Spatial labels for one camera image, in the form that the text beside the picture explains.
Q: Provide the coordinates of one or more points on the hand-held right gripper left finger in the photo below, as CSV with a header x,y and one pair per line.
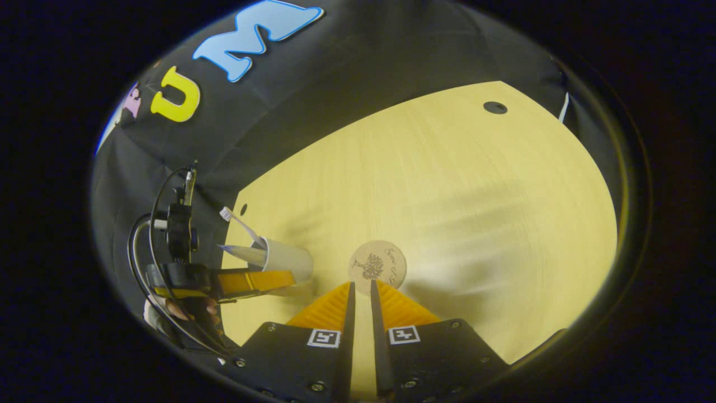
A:
x,y
302,364

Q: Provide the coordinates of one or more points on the white cup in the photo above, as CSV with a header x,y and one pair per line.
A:
x,y
288,260

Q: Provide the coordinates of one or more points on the white toothpaste tube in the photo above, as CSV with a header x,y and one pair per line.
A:
x,y
243,254

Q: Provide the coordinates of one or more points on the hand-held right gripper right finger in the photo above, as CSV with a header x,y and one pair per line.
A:
x,y
430,364

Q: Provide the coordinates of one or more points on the round cork coaster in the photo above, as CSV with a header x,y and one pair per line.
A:
x,y
377,263

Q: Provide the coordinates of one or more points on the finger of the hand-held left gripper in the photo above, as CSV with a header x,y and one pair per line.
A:
x,y
251,281

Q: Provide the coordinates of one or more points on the white toothbrush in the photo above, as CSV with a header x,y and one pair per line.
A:
x,y
226,213

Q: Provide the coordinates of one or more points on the wooden desktop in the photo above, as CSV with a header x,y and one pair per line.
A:
x,y
447,196

